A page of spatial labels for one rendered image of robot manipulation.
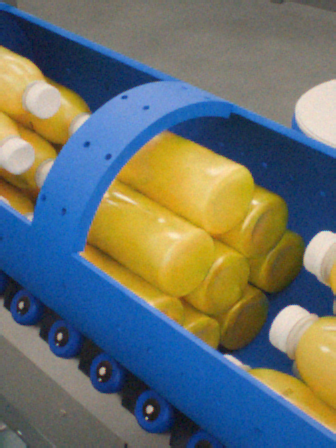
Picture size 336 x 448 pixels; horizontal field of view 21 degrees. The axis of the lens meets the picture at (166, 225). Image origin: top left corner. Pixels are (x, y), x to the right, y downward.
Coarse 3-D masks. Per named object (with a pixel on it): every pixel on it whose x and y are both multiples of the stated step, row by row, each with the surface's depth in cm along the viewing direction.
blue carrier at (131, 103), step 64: (64, 64) 121; (128, 64) 99; (128, 128) 82; (192, 128) 105; (256, 128) 93; (64, 192) 83; (320, 192) 93; (0, 256) 94; (64, 256) 83; (128, 320) 77; (192, 384) 73; (256, 384) 67
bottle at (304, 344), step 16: (304, 320) 73; (320, 320) 72; (288, 336) 73; (304, 336) 72; (320, 336) 70; (288, 352) 73; (304, 352) 71; (320, 352) 69; (304, 368) 71; (320, 368) 69; (320, 384) 69
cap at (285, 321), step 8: (280, 312) 74; (288, 312) 74; (296, 312) 74; (304, 312) 75; (280, 320) 74; (288, 320) 74; (296, 320) 73; (272, 328) 74; (280, 328) 74; (288, 328) 73; (272, 336) 74; (280, 336) 74; (280, 344) 74
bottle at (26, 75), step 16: (0, 48) 108; (0, 64) 105; (16, 64) 104; (32, 64) 106; (0, 80) 104; (16, 80) 103; (32, 80) 104; (0, 96) 104; (16, 96) 104; (16, 112) 105
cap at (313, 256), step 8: (328, 232) 76; (312, 240) 76; (320, 240) 75; (328, 240) 75; (312, 248) 76; (320, 248) 75; (328, 248) 75; (304, 256) 76; (312, 256) 75; (320, 256) 75; (304, 264) 77; (312, 264) 76; (320, 264) 75; (312, 272) 77; (320, 272) 76
